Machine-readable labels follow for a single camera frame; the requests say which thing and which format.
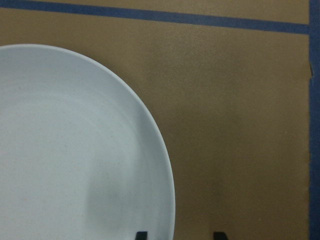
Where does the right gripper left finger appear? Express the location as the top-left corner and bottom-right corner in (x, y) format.
(135, 231), (148, 240)

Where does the light blue plate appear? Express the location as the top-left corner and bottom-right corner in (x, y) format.
(0, 44), (176, 240)

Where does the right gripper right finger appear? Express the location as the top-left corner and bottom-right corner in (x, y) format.
(213, 231), (229, 240)

